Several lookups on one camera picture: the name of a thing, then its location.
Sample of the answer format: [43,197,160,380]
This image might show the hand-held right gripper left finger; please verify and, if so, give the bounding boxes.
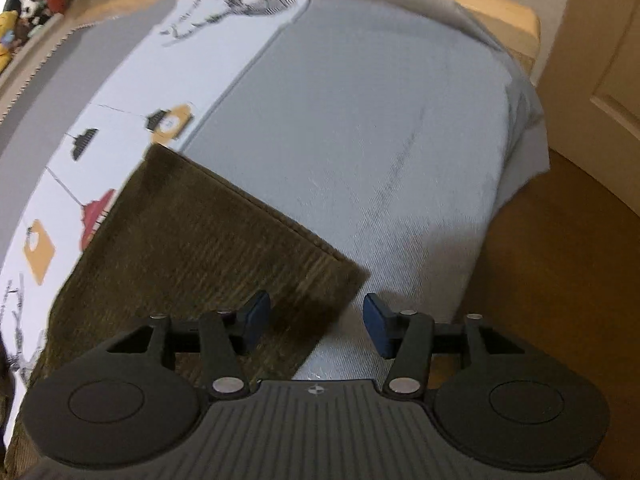
[102,291,272,402]

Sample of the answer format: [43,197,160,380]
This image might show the grey printed bed sheet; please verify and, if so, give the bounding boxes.
[0,0,551,386]

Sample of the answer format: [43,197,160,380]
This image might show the beige door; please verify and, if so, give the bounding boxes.
[537,0,640,196]

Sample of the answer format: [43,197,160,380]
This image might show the yellow plush toy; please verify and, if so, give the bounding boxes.
[0,10,21,73]

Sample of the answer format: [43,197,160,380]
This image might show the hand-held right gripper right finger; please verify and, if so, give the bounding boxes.
[363,292,533,401]

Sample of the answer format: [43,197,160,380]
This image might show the olive corduroy pants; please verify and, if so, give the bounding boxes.
[0,144,371,480]

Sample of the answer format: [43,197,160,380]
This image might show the panda plush toy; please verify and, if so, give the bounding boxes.
[15,0,48,28]

